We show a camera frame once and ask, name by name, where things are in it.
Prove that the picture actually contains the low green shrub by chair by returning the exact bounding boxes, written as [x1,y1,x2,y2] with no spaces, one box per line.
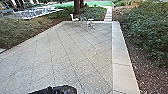
[49,5,108,22]

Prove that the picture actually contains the dark tree trunk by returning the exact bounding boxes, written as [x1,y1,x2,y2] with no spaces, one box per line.
[73,0,85,16]

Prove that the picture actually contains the outdoor green shrub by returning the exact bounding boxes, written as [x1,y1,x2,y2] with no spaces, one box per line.
[119,1,168,68]
[0,14,66,51]

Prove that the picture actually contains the pale low stone structure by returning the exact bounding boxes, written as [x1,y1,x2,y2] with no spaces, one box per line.
[0,6,56,20]

